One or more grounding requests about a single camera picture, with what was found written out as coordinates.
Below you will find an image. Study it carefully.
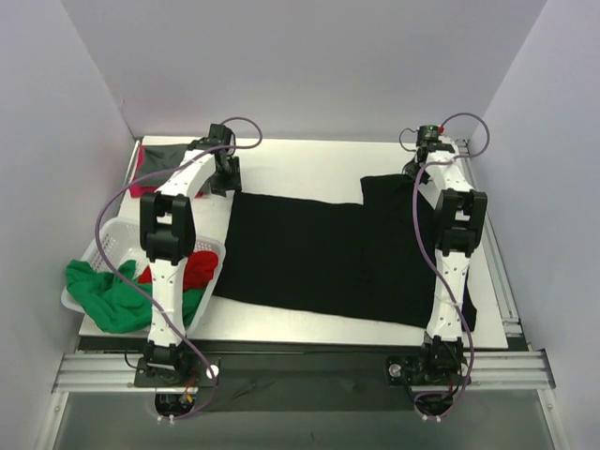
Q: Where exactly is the black t-shirt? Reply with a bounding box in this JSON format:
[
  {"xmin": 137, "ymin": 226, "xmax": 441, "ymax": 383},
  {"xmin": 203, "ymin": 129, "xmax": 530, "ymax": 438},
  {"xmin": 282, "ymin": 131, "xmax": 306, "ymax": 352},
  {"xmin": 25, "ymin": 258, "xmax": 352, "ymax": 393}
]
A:
[{"xmin": 210, "ymin": 172, "xmax": 479, "ymax": 332}]

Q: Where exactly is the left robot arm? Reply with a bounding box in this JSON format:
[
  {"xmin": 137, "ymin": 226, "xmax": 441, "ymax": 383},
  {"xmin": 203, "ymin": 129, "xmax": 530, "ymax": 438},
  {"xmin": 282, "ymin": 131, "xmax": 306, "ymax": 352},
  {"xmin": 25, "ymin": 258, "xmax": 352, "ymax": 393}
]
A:
[{"xmin": 140, "ymin": 123, "xmax": 241, "ymax": 386}]

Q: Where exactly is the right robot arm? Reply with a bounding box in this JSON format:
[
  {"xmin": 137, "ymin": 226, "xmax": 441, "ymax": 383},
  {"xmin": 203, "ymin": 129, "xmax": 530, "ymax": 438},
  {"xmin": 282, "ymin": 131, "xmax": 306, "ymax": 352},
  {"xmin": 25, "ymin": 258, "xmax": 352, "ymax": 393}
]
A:
[{"xmin": 404, "ymin": 125, "xmax": 488, "ymax": 383}]

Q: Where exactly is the folded grey t-shirt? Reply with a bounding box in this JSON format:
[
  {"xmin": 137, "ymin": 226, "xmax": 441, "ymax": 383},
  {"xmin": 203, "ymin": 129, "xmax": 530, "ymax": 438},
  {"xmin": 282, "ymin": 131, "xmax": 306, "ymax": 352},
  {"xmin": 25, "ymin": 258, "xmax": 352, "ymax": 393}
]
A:
[{"xmin": 135, "ymin": 144, "xmax": 188, "ymax": 179}]

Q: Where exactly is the red t-shirt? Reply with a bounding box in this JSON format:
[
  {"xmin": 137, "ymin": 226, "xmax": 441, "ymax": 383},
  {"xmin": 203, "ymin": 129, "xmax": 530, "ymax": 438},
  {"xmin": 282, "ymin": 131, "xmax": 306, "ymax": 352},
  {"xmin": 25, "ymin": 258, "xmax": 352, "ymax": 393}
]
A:
[{"xmin": 139, "ymin": 250, "xmax": 221, "ymax": 294}]

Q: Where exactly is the folded magenta t-shirt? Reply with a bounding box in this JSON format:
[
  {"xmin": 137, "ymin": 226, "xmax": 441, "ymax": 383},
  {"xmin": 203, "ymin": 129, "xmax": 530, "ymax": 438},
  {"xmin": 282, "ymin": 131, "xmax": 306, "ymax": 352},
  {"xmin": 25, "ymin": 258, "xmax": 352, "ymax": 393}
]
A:
[{"xmin": 129, "ymin": 144, "xmax": 216, "ymax": 198}]

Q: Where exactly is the white plastic laundry basket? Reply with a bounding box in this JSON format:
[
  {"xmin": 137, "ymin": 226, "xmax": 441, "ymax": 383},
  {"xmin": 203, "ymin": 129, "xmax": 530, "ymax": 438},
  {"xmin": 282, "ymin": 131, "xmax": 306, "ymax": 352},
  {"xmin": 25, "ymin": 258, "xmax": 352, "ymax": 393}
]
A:
[{"xmin": 61, "ymin": 217, "xmax": 225, "ymax": 332}]

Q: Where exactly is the green t-shirt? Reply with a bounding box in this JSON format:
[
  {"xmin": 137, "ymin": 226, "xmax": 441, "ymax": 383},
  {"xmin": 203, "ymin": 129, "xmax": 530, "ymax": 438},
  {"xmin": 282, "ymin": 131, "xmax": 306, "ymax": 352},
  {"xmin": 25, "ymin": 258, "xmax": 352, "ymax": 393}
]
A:
[{"xmin": 66, "ymin": 260, "xmax": 208, "ymax": 334}]

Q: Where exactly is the black cable at right wrist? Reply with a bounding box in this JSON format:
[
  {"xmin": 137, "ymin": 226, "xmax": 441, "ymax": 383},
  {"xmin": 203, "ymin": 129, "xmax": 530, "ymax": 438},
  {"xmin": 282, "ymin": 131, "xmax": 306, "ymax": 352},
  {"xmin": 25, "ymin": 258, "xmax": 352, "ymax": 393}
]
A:
[{"xmin": 397, "ymin": 126, "xmax": 423, "ymax": 154}]

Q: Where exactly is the aluminium frame rail right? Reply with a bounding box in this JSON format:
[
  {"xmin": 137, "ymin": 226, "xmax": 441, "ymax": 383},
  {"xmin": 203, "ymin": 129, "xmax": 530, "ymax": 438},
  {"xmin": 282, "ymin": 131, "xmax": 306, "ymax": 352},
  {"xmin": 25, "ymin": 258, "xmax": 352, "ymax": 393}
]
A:
[{"xmin": 454, "ymin": 137, "xmax": 531, "ymax": 351}]

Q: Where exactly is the aluminium frame rail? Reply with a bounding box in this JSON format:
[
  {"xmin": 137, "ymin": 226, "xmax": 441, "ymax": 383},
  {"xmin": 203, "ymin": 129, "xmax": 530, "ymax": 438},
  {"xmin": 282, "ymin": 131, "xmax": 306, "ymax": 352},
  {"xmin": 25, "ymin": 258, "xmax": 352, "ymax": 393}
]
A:
[
  {"xmin": 53, "ymin": 352, "xmax": 556, "ymax": 393},
  {"xmin": 454, "ymin": 137, "xmax": 531, "ymax": 351}
]

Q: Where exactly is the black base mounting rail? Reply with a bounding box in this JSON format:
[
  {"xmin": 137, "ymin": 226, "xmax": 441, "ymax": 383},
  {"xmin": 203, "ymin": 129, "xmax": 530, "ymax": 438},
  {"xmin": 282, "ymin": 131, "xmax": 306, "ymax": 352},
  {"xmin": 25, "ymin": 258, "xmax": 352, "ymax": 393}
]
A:
[{"xmin": 79, "ymin": 337, "xmax": 466, "ymax": 417}]

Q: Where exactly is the aluminium frame rail front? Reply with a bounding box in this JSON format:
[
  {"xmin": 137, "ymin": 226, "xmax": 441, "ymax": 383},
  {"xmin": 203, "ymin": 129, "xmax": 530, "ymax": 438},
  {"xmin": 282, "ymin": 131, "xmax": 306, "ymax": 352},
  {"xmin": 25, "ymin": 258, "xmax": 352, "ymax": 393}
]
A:
[{"xmin": 53, "ymin": 352, "xmax": 556, "ymax": 393}]

